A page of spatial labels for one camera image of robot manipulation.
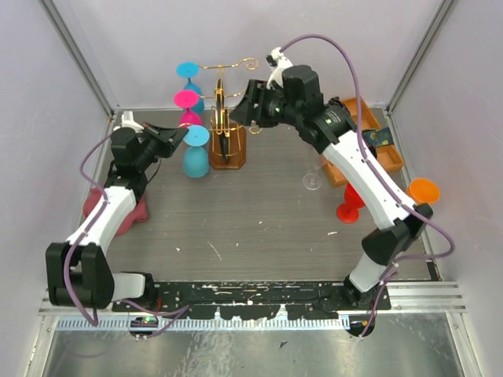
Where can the front blue wine glass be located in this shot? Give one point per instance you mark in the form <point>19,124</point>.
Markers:
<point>195,161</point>

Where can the orange wine glass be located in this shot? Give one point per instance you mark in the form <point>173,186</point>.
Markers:
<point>422,190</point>

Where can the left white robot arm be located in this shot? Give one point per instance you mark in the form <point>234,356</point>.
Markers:
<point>77,270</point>

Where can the wooden compartment tray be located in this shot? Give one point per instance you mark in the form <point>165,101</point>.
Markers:
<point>387,156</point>

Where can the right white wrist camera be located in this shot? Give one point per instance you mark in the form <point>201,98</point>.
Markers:
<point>278,63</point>

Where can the blue wine glass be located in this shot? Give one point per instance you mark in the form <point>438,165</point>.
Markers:
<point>195,161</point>
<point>189,70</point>

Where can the blue floral flat napkin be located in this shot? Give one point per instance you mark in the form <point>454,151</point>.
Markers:
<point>378,137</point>

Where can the gold wire glass rack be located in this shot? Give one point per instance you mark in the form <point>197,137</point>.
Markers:
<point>228,140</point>

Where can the pink wine glass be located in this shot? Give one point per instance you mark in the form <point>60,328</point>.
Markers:
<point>186,99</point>

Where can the rear blue wine glass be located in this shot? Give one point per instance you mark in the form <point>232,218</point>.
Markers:
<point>189,70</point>

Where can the maroon cloth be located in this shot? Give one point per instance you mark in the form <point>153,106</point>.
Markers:
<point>115,207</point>

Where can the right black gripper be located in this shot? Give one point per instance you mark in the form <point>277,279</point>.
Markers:
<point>255,94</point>

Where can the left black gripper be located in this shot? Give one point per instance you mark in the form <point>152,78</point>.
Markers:
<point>174,136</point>

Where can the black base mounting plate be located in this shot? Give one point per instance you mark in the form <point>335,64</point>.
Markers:
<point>253,300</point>

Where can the red wine glass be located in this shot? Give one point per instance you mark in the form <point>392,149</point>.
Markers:
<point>348,211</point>

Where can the clear wine glass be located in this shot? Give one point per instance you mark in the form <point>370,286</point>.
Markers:
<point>312,180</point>

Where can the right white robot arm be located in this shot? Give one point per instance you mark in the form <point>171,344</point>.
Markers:
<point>330,130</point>

